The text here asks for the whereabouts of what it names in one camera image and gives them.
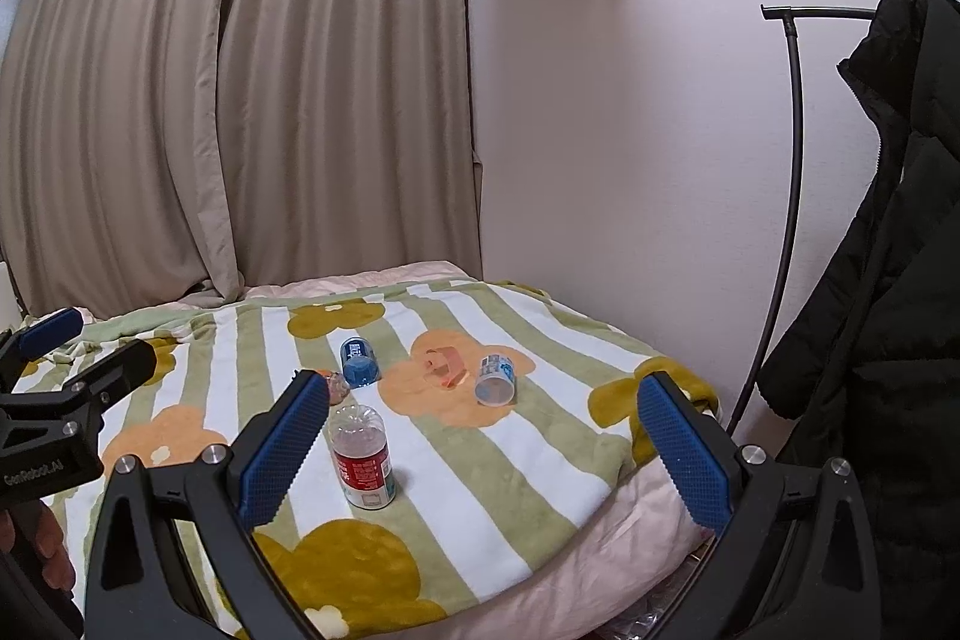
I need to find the person's left hand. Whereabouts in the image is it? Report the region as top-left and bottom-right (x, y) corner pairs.
(0, 503), (77, 605)

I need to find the black padded coat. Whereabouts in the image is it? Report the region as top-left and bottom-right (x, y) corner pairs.
(754, 0), (960, 640)

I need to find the clear orange plastic cup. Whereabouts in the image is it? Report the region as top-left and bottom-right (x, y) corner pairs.
(421, 346), (467, 390)

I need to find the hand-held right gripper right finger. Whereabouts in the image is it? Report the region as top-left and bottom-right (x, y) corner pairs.
(636, 371), (880, 640)

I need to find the white and blue cup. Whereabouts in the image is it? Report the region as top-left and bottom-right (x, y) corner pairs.
(474, 351), (519, 406)

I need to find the beige curtain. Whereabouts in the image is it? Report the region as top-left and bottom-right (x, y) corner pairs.
(214, 0), (483, 298)
(0, 0), (250, 320)

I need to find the black metal clothes rack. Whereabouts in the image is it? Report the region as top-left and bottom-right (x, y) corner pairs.
(729, 3), (880, 432)

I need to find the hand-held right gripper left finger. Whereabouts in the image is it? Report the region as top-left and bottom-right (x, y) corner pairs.
(82, 368), (332, 640)

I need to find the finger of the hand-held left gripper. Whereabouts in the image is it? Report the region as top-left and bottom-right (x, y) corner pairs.
(0, 307), (86, 387)
(56, 338), (158, 417)

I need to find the green striped floral blanket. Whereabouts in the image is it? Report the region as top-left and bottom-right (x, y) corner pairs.
(15, 280), (722, 640)

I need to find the clear bottle with red label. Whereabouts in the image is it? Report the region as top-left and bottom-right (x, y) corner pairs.
(329, 403), (398, 510)

